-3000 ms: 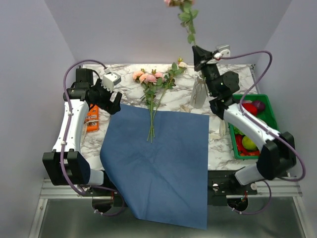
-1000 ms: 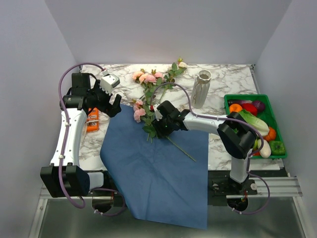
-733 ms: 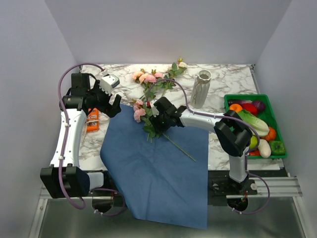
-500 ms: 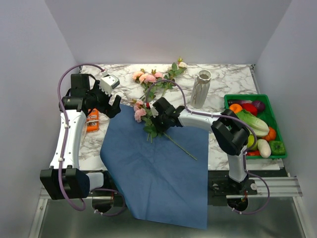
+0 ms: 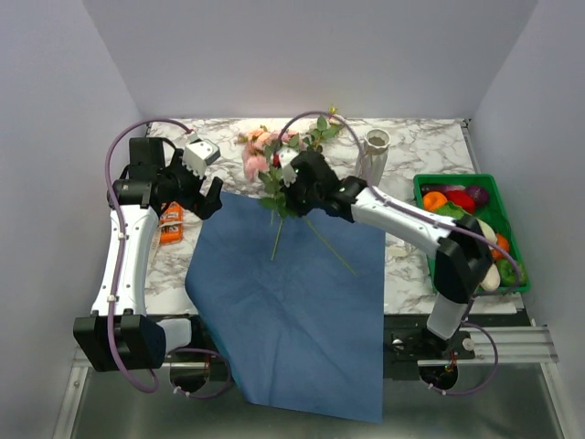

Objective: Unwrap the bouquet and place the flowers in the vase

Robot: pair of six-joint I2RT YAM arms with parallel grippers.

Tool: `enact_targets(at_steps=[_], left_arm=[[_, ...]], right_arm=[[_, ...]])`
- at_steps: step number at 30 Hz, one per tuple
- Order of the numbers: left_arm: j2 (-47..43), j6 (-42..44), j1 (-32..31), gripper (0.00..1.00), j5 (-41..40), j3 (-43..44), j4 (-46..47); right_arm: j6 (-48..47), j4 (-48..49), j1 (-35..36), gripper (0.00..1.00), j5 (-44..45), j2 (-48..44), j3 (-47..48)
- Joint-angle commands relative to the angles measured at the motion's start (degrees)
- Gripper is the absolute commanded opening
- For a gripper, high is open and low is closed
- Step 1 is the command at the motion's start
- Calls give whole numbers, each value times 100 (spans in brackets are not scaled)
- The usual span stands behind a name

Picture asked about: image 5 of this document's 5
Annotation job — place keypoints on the white ceramic vase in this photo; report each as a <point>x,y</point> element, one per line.
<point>372,162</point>

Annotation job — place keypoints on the orange pumpkin toy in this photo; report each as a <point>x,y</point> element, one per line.
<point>503,243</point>

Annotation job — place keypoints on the purple onion toy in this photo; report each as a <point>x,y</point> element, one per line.
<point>480,195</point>

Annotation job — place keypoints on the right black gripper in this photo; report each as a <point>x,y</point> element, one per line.
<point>298,210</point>

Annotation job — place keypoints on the pink flower bouquet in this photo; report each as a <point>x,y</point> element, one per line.
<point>260,164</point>

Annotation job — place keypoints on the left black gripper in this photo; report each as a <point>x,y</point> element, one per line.
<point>202,206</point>

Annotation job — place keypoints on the red pepper toy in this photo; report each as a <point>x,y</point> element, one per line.
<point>462,199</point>

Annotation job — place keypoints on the green plastic basket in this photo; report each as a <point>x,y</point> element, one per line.
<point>493,213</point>

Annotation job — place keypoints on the blue wrapping paper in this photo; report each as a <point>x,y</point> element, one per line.
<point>295,306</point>

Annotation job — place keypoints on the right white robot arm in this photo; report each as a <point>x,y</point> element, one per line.
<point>458,247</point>

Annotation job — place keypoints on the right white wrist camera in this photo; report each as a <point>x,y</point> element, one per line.
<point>283,160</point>

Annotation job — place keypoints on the white radish toy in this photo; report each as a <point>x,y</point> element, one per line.
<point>491,280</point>

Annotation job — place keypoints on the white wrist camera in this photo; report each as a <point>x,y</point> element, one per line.
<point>198,156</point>
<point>283,160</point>

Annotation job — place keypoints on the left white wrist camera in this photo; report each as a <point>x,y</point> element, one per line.
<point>198,156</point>

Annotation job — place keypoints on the orange pepper toy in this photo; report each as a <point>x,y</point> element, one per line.
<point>434,200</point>

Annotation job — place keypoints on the orange packet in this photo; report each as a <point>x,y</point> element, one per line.
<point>171,224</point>

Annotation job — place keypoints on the small white flower sprig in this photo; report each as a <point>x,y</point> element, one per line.
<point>326,125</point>

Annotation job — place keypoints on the aluminium rail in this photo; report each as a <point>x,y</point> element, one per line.
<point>517,403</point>

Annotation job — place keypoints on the green lettuce toy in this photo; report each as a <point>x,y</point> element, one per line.
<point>456,212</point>

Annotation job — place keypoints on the green pepper toy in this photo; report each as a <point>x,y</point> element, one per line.
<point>508,274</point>

